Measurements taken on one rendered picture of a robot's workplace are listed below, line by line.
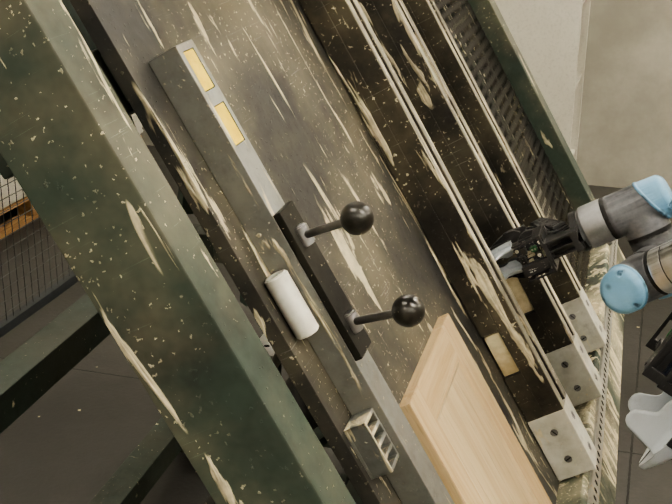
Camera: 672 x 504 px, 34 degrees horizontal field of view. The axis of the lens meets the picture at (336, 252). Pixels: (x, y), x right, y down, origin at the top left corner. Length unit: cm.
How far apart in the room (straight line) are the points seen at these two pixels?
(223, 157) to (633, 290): 74
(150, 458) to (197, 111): 226
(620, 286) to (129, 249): 91
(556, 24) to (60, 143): 432
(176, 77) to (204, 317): 33
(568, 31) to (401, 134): 348
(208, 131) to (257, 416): 36
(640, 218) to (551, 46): 344
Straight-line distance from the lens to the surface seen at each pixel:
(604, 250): 308
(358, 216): 119
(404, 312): 122
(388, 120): 181
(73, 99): 104
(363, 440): 131
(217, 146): 127
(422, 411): 150
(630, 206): 187
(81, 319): 287
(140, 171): 105
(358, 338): 132
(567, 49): 526
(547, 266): 189
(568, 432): 196
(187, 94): 127
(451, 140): 208
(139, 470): 338
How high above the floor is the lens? 193
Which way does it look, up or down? 20 degrees down
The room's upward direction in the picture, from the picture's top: 1 degrees clockwise
